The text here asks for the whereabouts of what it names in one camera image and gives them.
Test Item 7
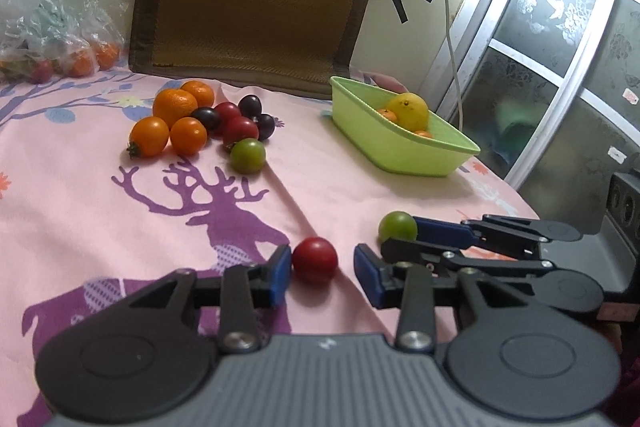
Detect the mandarin orange front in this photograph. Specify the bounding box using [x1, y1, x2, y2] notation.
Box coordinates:
[152, 89, 198, 128]

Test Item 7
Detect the red tomato middle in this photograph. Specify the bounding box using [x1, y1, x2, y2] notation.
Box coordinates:
[222, 116, 259, 148]

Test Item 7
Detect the pink deer print cloth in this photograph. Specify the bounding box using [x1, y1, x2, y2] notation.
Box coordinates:
[1, 68, 532, 426]

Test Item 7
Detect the mandarin orange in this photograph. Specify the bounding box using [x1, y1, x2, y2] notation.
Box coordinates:
[152, 89, 198, 128]
[180, 79, 216, 107]

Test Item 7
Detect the clear plastic bag of fruit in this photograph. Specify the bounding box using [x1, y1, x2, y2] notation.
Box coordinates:
[1, 0, 128, 84]

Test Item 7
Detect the green tomato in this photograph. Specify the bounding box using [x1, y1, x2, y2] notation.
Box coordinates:
[378, 210, 418, 243]
[230, 139, 267, 174]

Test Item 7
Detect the dark tomato centre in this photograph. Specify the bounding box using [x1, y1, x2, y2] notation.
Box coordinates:
[191, 107, 221, 133]

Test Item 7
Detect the red tomato back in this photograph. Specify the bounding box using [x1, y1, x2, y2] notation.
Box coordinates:
[214, 102, 242, 129]

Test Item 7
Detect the yellow lemon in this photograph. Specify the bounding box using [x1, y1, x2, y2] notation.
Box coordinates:
[385, 92, 430, 132]

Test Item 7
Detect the orange tomato with stem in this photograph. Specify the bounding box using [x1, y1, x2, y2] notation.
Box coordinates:
[127, 116, 169, 158]

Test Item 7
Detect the green plastic basket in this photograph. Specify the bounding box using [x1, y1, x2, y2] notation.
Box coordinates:
[331, 76, 480, 176]

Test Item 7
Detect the dark plum front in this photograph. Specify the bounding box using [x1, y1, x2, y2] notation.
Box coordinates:
[254, 113, 276, 142]

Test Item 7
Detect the red cherry tomato front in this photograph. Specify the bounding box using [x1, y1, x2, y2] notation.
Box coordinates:
[292, 236, 338, 284]

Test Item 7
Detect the frosted glass sliding door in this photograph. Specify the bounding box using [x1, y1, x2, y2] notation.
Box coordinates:
[422, 0, 639, 233]

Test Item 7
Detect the mandarin orange back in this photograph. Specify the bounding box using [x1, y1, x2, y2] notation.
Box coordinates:
[180, 79, 216, 107]

